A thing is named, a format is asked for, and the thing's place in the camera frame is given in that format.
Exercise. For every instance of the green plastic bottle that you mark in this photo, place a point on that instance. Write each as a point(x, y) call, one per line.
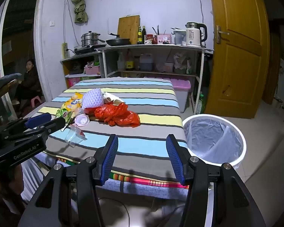
point(200, 105)

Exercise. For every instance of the yellow power strip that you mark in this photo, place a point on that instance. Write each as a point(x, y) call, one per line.
point(65, 50)

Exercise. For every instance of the red jar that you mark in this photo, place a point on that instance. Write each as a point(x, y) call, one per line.
point(149, 37)

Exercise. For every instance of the dark bottle yellow label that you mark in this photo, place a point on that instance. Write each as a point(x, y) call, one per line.
point(129, 63)

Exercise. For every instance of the steel steamer pot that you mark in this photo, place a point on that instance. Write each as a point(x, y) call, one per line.
point(90, 39)

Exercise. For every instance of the yellow wooden shelf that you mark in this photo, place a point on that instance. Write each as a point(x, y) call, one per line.
point(64, 68)

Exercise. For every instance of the pink plastic stool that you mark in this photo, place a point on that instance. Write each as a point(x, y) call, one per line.
point(36, 100)

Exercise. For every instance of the dark glass bottle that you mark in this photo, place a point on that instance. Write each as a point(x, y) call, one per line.
point(139, 36)
point(144, 36)

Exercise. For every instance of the green snack packet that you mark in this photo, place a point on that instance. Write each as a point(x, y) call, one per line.
point(64, 113)

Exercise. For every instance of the pink utensil box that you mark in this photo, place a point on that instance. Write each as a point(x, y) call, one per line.
point(163, 39)

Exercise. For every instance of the white trash bin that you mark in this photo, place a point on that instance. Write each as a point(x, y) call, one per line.
point(210, 144)

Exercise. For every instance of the grey metal rack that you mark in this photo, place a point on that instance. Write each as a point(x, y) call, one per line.
point(104, 63)

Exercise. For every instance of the yellow snack bag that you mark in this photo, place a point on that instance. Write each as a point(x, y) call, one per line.
point(73, 102)

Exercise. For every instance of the white electric kettle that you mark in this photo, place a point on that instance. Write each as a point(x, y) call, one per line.
point(193, 36)

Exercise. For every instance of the wooden door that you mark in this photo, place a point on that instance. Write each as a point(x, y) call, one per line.
point(239, 63)

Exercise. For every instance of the green hanging cloth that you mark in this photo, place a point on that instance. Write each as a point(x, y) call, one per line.
point(79, 7)

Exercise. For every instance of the colourful striped mat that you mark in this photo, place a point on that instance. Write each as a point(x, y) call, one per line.
point(142, 181)

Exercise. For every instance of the dark plastic jug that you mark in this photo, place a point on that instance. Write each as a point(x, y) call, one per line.
point(146, 63)

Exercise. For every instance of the red plastic bag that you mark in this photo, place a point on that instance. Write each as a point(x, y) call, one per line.
point(118, 115)

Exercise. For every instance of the clear plastic pitcher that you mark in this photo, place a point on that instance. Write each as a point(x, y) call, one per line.
point(178, 37)

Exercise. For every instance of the pink lidded storage box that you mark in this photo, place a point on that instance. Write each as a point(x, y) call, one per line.
point(179, 85)

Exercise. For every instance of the black frying pan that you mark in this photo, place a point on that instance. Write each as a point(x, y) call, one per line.
point(118, 42)

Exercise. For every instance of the black induction cooktop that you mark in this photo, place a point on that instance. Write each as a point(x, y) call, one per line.
point(85, 49)

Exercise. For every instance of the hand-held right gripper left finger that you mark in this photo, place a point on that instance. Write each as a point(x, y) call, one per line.
point(110, 160)

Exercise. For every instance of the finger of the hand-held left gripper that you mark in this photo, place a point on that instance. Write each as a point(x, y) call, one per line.
point(54, 124)
point(39, 120)

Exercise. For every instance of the wooden cutting board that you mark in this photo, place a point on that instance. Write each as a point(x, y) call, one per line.
point(129, 28)

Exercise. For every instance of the white foam fruit net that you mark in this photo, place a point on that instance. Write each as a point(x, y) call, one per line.
point(92, 98)

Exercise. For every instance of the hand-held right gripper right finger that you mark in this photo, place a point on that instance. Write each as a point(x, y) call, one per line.
point(174, 160)

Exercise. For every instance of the pink white jelly cup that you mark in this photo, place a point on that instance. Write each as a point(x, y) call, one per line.
point(82, 120)

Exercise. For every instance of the pink plastic basket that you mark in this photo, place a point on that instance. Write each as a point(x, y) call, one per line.
point(92, 70)

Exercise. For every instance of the white paper bag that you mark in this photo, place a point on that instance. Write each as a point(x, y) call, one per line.
point(110, 97)

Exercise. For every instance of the clear plastic cup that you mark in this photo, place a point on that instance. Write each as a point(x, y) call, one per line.
point(73, 137)

